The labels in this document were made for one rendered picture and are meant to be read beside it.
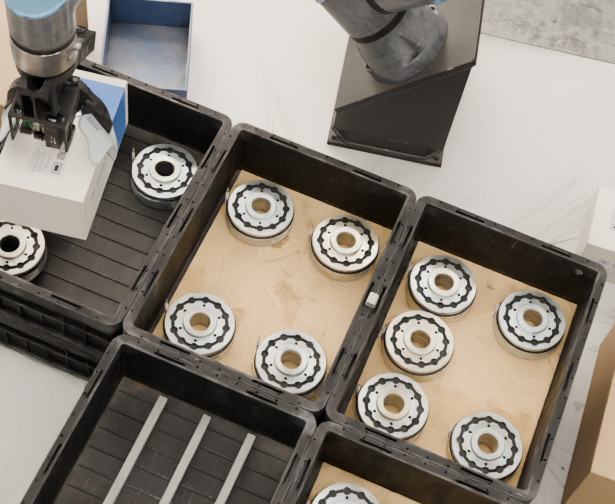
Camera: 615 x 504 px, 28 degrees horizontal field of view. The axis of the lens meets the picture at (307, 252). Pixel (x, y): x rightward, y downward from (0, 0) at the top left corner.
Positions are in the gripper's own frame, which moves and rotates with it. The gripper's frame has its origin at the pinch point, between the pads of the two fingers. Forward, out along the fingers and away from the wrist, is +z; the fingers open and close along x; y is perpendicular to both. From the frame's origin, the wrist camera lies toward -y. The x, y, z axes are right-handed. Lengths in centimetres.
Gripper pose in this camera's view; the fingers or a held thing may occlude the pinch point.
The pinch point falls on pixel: (61, 141)
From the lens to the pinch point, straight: 167.1
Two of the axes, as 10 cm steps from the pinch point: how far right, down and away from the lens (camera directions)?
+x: 9.7, 2.3, -0.2
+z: -1.1, 5.1, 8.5
